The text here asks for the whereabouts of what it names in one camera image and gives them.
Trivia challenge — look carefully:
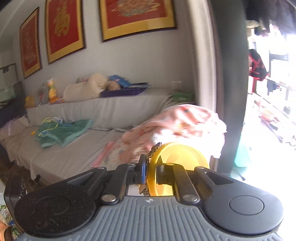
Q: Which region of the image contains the yellow round case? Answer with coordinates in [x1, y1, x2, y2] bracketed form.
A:
[147, 143, 209, 196]

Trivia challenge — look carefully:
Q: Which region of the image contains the pink floral blanket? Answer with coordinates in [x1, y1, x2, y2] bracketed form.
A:
[92, 104, 227, 170]

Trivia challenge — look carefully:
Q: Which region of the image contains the dark flat tray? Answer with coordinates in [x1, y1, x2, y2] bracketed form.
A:
[99, 82, 151, 98]

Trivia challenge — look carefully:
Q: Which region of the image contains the green knitted cloth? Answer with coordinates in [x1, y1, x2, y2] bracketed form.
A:
[35, 117, 93, 148]

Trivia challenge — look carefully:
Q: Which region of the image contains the grey sofa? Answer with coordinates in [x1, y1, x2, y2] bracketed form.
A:
[1, 88, 176, 185]

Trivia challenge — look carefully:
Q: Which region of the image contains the beige plush pillow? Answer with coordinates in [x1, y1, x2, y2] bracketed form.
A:
[63, 73, 121, 102]

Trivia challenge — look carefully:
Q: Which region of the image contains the yellow duck plush toy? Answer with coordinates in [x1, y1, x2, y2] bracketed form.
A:
[47, 79, 58, 103]

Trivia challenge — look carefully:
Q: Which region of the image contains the right red framed picture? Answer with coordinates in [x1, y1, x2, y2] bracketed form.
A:
[99, 0, 177, 42]

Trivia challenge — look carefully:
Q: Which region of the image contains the red framed picture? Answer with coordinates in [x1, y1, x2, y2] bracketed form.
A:
[99, 0, 177, 42]
[19, 7, 42, 78]

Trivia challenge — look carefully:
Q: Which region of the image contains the middle red framed calligraphy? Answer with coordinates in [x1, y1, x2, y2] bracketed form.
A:
[45, 0, 86, 64]

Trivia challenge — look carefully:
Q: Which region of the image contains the left red framed picture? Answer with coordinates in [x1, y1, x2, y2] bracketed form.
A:
[19, 7, 42, 78]

